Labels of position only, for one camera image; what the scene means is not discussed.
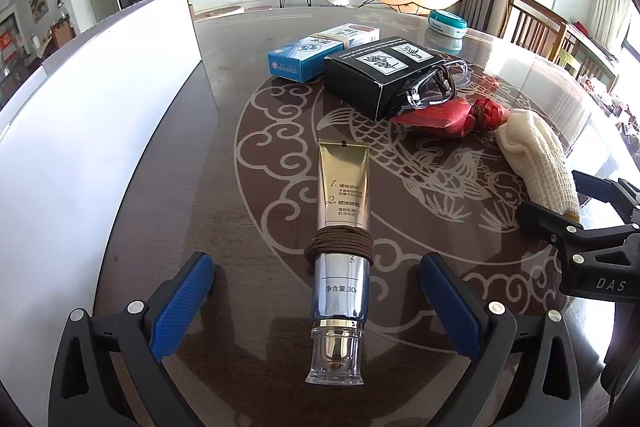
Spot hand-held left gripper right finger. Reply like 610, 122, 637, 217
419, 252, 583, 427

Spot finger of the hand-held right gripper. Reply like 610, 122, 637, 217
572, 170, 640, 210
516, 202, 640, 258

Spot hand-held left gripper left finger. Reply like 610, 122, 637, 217
47, 251, 216, 427

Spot cream knit glove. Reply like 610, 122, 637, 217
495, 111, 582, 223

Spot gold silver cosmetic tube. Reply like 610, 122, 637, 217
304, 138, 373, 387

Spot brown hair tie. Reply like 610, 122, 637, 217
304, 227, 375, 264

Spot red foil packet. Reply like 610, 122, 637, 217
390, 98, 511, 138

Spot white cardboard box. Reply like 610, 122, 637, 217
0, 0, 221, 427

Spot black printed box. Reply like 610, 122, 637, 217
323, 36, 458, 122

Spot blue white medicine box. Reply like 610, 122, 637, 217
266, 23, 379, 84

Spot teal round container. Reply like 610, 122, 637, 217
427, 9, 468, 38

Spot clear safety glasses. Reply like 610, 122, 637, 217
405, 59, 473, 114

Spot slatted wooden dining chair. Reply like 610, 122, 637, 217
500, 0, 571, 62

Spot white curtain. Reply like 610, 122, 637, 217
587, 0, 640, 58

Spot round tan floor cushion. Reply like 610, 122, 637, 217
192, 6, 246, 18

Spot cane-back dining chair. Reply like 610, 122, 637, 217
50, 19, 77, 48

